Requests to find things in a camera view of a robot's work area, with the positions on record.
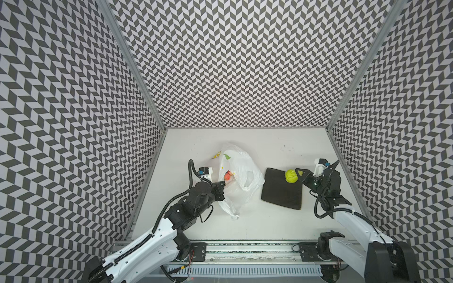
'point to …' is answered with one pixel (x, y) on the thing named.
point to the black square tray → (277, 190)
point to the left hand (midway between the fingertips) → (225, 183)
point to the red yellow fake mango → (227, 175)
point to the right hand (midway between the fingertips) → (294, 174)
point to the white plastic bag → (242, 176)
